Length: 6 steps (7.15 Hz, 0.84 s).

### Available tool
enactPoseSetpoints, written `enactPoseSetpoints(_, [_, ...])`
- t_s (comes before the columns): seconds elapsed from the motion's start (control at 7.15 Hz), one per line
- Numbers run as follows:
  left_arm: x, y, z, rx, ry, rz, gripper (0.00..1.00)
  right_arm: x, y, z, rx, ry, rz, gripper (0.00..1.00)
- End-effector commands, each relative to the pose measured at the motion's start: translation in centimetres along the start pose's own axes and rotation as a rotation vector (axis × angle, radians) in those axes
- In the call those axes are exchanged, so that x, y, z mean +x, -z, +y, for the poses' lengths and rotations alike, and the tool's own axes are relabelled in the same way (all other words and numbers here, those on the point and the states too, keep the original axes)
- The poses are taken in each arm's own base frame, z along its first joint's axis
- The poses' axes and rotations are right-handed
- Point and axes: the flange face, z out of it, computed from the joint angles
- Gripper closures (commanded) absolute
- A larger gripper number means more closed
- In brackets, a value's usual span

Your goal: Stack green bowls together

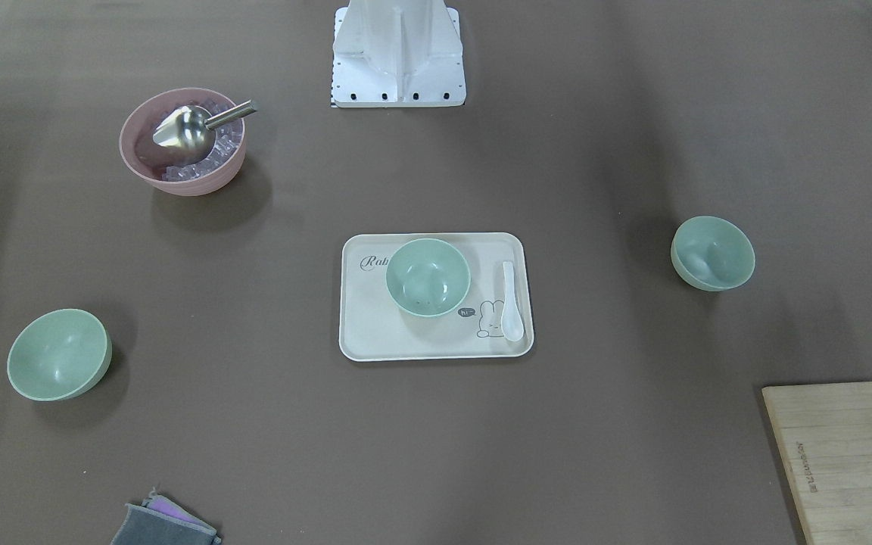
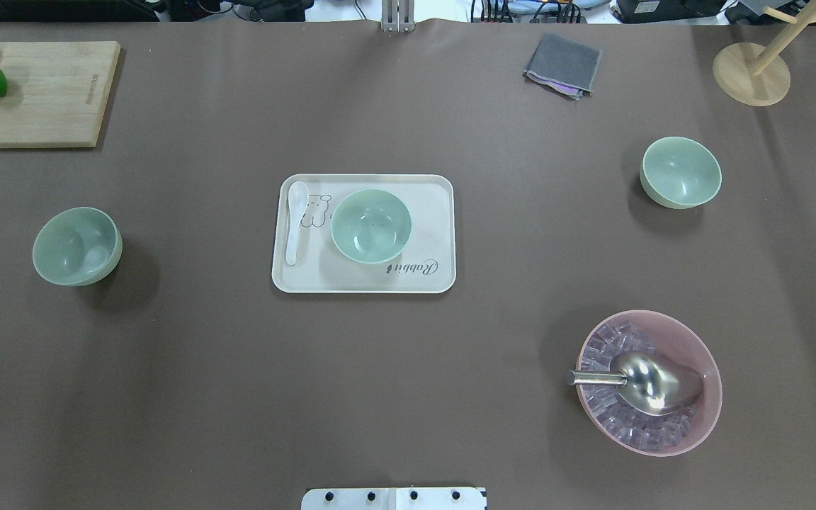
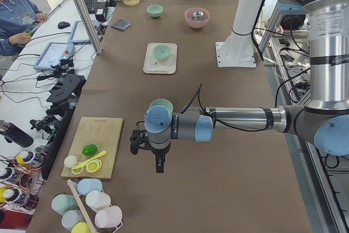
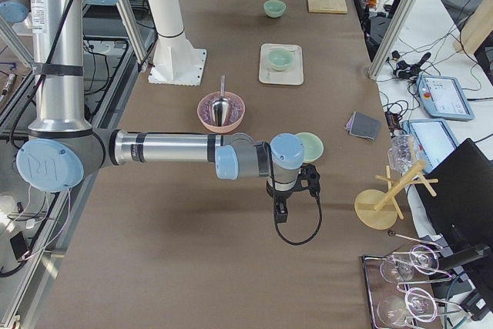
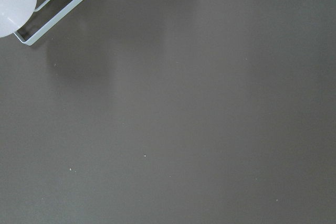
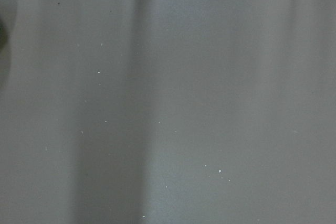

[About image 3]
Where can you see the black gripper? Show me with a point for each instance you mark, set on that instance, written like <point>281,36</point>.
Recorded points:
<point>159,153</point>

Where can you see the green bowl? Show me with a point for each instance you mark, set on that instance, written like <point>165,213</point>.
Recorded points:
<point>155,10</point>
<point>162,52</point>
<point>162,102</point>

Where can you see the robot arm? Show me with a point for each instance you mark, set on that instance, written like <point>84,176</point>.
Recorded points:
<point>322,121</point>

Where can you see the yellow plastic knife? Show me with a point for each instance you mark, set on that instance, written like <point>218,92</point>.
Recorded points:
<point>83,164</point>

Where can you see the wooden cutting board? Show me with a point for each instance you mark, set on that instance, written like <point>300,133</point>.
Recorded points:
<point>96,140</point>

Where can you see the lemon slice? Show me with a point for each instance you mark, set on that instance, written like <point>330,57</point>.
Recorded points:
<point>93,166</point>
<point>77,171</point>

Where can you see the green lime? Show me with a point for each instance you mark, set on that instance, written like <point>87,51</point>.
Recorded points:
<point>90,150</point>

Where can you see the white cup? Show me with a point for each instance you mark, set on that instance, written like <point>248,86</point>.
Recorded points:
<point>97,200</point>

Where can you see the pink cup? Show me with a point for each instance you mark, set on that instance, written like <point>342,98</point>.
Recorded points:
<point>110,217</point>

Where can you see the light blue cup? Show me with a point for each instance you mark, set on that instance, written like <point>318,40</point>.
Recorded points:
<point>87,185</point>

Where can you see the white garlic bulb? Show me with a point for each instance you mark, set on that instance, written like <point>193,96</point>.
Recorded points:
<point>70,161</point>

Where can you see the beige rabbit tray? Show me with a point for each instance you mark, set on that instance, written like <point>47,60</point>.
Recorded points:
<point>154,66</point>

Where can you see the yellow cup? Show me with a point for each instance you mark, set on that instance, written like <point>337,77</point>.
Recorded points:
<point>81,227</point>

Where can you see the green bowl on tray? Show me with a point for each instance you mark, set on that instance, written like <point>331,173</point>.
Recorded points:
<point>162,52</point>

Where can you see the grey blue cup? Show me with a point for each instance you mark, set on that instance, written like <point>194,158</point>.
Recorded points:
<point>71,218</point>

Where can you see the mint green cup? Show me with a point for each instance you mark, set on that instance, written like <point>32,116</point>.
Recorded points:
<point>63,203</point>

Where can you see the black tool rack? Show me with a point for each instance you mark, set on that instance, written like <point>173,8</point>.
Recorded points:
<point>61,91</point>

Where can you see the pink bowl with ice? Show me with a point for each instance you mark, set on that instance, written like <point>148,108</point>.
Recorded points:
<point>196,24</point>

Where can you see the grey folded cloth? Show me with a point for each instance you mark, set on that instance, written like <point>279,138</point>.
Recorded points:
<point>121,25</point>

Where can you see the blue teach pendant far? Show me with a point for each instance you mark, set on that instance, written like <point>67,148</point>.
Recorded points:
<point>79,36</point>

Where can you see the blue teach pendant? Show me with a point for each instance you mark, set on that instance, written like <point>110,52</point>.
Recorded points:
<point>53,54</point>
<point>79,36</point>

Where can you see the metal ice scoop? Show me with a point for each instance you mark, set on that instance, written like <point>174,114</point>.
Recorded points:
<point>197,15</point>

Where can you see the black water bottle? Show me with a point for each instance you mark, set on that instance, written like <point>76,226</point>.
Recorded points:
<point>12,133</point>

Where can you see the blue teach pendant near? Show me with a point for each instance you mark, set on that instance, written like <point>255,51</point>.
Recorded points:
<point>53,54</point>

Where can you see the black power adapter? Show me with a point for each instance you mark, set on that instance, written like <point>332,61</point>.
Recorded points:
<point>101,11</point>

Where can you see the black computer mouse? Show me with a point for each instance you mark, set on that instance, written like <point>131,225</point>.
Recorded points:
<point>63,24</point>

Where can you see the person in blue hoodie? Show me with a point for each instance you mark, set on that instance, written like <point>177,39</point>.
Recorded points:
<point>18,18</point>

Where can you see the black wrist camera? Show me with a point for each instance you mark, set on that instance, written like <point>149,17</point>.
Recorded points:
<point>138,141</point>

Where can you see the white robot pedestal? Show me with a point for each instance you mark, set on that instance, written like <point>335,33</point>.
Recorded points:
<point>237,49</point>

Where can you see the aluminium frame post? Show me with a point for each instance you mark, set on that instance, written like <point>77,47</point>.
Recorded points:
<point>84,15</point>

